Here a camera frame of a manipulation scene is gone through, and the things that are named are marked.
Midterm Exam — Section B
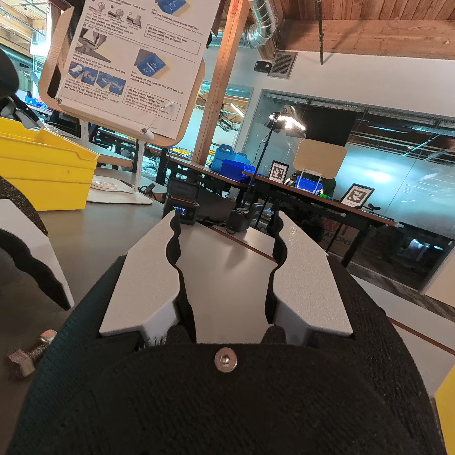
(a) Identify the hanging metal rod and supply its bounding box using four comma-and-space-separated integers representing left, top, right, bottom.
317, 0, 326, 66

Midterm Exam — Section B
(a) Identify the blue plastic bin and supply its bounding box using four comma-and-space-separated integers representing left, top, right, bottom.
295, 176, 324, 196
220, 159, 256, 184

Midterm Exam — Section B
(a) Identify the wooden instruction board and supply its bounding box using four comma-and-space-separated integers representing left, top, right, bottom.
38, 0, 222, 148

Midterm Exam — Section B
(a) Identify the grey wall vent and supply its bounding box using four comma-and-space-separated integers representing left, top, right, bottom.
267, 50, 299, 79

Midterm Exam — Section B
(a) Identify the wooden post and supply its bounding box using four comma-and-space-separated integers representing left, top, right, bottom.
191, 0, 251, 166

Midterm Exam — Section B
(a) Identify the beige board on stand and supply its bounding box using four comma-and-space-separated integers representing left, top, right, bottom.
292, 138, 348, 180

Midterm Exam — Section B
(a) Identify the printed cardboard box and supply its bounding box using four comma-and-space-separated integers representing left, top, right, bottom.
322, 217, 358, 255

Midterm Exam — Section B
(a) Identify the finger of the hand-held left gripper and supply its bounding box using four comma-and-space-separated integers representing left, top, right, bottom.
0, 199, 74, 311

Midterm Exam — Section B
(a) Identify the black chair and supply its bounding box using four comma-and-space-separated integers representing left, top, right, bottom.
0, 48, 47, 129

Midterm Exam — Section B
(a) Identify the studio light on tripod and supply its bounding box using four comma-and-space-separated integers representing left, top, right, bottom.
245, 110, 307, 210

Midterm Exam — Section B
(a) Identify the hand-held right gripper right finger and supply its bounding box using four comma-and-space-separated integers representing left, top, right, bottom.
264, 210, 354, 343

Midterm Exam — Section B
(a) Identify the yellow plastic bin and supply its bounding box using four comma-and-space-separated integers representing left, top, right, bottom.
0, 117, 101, 212
434, 366, 455, 455

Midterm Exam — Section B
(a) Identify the brown edged desk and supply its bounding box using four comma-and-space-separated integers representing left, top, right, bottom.
153, 149, 251, 200
242, 170, 398, 269

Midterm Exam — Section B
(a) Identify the black screen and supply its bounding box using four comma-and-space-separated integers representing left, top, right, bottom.
305, 106, 357, 148

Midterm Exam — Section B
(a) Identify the steel bolt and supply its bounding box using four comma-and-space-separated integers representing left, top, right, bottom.
8, 339, 45, 378

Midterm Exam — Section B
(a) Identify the blue tool caddy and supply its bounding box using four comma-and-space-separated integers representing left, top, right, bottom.
210, 144, 250, 172

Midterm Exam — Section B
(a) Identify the framed marker tag sign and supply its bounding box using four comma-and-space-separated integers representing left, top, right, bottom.
267, 160, 290, 184
340, 183, 375, 209

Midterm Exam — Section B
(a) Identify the black battery charger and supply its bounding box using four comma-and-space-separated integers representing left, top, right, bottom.
226, 202, 264, 234

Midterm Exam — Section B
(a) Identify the black power station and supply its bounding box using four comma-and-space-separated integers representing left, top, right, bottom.
162, 177, 201, 226

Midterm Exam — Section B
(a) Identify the silver ventilation duct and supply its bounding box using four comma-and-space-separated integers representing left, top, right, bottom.
213, 0, 286, 51

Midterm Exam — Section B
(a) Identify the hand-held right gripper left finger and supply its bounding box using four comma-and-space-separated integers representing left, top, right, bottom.
98, 212, 197, 345

